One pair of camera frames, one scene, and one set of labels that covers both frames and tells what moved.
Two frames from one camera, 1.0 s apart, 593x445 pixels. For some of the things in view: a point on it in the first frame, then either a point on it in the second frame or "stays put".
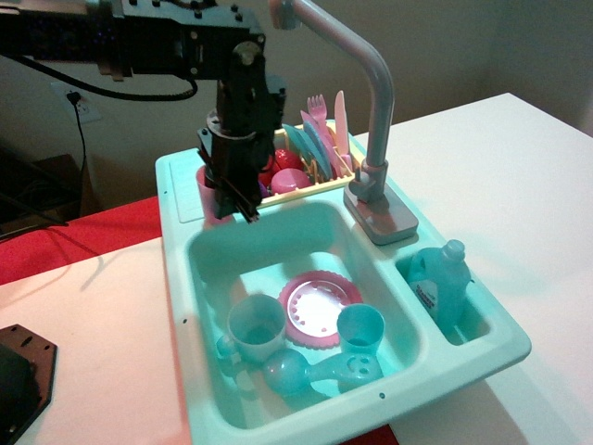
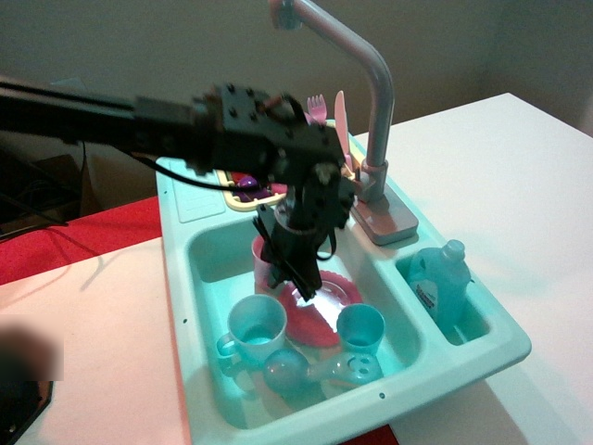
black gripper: x=233 y=166 -> x=295 y=251
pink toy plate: x=312 y=302 stays put
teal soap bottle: x=444 y=275 stays put
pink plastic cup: x=208 y=203 -> x=261 y=270
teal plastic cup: x=359 y=328 stays put
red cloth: x=48 y=249 stays put
